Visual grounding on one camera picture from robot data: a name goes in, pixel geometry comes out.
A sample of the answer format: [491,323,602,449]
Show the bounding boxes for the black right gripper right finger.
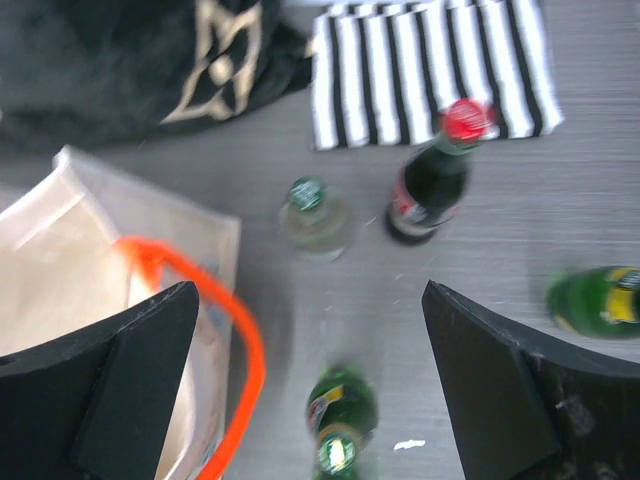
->
[422,281,639,480]

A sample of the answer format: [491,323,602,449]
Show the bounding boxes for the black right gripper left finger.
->
[1,281,199,480]

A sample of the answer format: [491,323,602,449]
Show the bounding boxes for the beige canvas bag orange handles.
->
[1,146,266,479]

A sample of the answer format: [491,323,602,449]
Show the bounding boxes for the cola bottle red cap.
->
[385,98,492,246]

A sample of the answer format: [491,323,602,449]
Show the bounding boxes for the green bottle near bag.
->
[305,363,379,479]

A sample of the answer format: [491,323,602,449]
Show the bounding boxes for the green bottle far right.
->
[546,266,639,340]

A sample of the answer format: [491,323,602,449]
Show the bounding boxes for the clear glass bottle green cap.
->
[279,176,355,262]

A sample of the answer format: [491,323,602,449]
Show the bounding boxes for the black blanket beige flowers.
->
[1,0,314,154]

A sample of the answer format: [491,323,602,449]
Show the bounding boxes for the black white striped cloth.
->
[311,1,564,151]

